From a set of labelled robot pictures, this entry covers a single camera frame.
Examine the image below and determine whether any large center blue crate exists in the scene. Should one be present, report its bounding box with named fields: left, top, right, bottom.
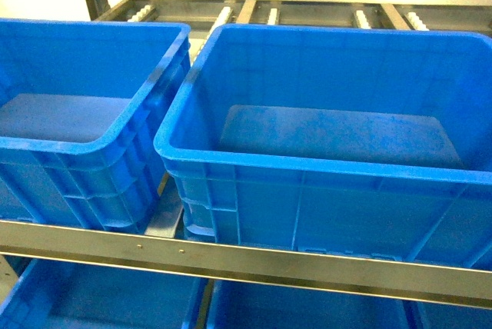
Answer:
left=154, top=25, right=491, bottom=270

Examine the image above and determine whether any lower right blue crate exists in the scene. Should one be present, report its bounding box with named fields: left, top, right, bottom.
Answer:
left=206, top=281, right=419, bottom=328

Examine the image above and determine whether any left blue plastic crate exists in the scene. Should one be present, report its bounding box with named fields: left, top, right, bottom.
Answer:
left=1, top=19, right=191, bottom=234

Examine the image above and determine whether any lower left blue crate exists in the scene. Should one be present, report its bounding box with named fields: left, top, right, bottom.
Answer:
left=1, top=259, right=207, bottom=328

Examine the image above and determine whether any metal rack frame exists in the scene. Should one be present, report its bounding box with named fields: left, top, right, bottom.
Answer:
left=0, top=0, right=492, bottom=311

